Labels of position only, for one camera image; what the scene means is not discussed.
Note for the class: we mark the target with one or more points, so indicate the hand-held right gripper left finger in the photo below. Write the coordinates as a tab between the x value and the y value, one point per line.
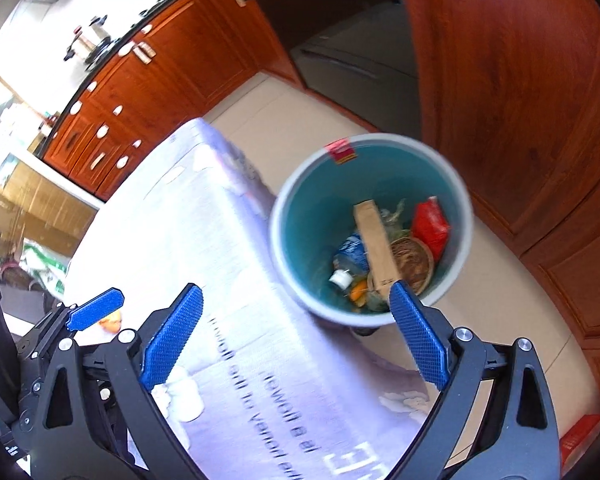
172	335

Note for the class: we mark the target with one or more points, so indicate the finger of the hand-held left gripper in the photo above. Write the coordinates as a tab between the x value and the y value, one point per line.
95	310

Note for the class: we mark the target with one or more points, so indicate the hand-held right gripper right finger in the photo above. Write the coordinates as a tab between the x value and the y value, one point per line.
420	335

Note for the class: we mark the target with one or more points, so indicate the orange peel piece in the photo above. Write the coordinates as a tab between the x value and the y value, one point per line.
112	323

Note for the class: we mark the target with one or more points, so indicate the white paper napkin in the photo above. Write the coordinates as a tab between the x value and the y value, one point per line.
180	395

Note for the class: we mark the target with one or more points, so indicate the trimmed beige coconut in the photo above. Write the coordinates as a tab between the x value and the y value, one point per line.
412	260

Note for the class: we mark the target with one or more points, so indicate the orange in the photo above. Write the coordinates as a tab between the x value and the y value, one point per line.
358	290

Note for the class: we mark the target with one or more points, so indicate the brown cardboard strip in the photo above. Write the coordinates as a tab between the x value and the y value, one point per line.
375	240

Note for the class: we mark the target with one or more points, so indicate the reddish brown printed packet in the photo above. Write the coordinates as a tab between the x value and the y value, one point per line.
430	227

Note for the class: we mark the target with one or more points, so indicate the plastic bottle with blue label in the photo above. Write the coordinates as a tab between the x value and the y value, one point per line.
352	250

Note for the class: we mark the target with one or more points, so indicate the green corn husks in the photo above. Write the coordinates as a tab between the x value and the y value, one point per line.
392	212

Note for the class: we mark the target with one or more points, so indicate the teal trash bin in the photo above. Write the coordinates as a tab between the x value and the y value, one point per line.
300	200

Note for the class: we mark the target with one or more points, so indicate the white and green bag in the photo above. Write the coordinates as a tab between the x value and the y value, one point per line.
45	265

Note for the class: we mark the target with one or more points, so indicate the purple floral tablecloth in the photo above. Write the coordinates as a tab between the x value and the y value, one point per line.
205	235

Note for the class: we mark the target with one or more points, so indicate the sliding glass door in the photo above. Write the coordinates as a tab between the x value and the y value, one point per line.
35	200

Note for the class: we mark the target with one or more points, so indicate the red box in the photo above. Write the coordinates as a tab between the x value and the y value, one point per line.
580	432

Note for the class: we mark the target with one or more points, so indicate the tall wooden cabinet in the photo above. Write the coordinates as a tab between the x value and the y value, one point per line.
520	110

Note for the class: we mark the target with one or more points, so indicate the wooden cabinet with drawers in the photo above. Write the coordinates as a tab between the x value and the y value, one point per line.
180	70

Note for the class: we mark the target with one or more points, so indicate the steel cooking pot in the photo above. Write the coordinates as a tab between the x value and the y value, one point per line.
92	40

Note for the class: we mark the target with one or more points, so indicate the built-in black oven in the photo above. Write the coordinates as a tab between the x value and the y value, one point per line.
330	10

